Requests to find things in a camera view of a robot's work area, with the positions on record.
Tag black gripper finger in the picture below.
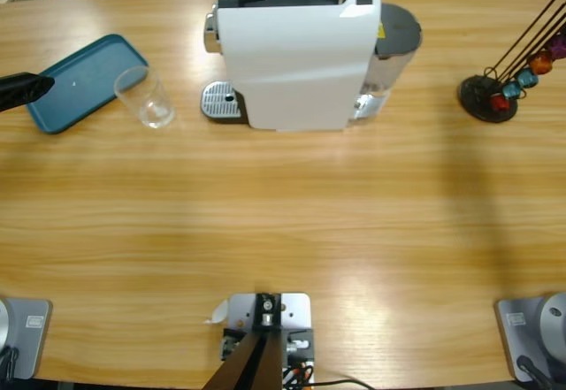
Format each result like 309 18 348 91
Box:
0 71 57 115

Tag white capsule coffee machine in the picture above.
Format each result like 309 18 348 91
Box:
203 0 382 134

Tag black capsule holder with rods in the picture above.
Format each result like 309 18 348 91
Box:
457 0 566 124

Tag orange wires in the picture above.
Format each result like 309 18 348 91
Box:
282 362 316 386

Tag purple coffee capsule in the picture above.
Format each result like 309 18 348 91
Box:
547 32 566 59

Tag orange coffee capsule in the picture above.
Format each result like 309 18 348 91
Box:
529 48 555 76

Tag white tape piece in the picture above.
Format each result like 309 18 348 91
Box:
203 299 230 325

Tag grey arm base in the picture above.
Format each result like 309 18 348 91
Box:
493 291 566 383
0 296 53 381

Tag clear water tank dark lid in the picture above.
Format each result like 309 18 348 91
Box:
353 3 424 121

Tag clear drinking glass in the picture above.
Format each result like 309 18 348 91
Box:
113 65 176 130

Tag dark camera post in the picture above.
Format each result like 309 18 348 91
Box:
203 292 284 390

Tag teal rectangular serving tray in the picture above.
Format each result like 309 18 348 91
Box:
25 33 150 135

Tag black cable under mount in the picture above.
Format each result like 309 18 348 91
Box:
309 378 377 390

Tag white mount block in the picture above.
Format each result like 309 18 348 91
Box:
220 292 316 385

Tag blue coffee capsule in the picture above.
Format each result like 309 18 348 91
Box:
516 67 539 89
501 80 523 101

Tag black base cable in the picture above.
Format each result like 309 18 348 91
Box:
0 348 19 381
516 356 555 390

